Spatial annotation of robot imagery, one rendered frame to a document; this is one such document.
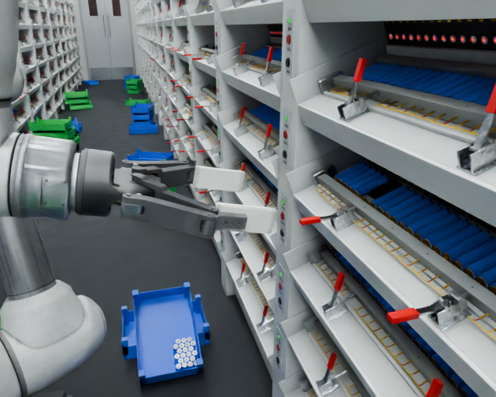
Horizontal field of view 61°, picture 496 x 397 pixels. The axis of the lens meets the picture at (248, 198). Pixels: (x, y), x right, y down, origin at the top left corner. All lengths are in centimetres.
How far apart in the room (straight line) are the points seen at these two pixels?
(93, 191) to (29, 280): 59
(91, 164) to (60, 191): 4
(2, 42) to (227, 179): 30
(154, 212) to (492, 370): 38
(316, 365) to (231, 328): 71
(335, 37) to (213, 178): 41
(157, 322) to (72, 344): 57
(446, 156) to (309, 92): 40
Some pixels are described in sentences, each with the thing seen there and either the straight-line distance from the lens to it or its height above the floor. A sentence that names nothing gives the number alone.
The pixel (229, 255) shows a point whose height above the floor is 20.
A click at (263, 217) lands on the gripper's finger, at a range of 47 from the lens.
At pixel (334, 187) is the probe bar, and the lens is 83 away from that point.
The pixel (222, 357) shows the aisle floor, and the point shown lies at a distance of 157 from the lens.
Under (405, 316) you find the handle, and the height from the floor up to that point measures 76.
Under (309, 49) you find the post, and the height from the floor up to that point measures 102.
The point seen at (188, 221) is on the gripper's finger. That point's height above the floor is 88.
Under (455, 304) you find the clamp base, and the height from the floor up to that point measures 76.
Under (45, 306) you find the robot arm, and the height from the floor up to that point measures 51.
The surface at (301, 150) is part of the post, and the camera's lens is 88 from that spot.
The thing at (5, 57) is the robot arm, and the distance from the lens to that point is 48.
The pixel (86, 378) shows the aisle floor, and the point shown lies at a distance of 159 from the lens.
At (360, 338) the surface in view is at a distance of 81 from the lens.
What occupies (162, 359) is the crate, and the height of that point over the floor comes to 3.
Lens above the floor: 106
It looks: 22 degrees down
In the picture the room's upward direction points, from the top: straight up
